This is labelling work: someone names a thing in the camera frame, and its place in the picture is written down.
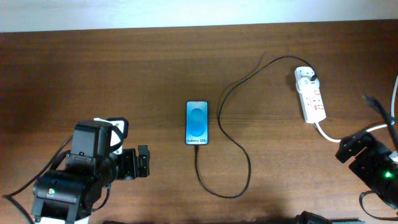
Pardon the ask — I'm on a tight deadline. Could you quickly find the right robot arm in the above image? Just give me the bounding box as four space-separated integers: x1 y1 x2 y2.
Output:
335 132 397 209

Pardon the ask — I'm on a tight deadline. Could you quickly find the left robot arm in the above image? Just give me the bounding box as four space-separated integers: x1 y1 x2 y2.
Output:
31 118 150 223

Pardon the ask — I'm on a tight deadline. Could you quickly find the white usb charger adapter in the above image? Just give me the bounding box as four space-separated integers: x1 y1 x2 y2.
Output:
296 77 320 94

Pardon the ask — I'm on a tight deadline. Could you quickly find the black usb charging cable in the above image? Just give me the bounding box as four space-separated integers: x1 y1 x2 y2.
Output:
194 55 318 199

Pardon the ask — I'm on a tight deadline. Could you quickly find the white power strip cord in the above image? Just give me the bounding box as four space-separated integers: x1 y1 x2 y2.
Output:
313 74 398 143

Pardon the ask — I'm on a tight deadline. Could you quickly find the blue screen smartphone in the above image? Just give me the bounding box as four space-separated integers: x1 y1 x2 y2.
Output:
185 101 208 145

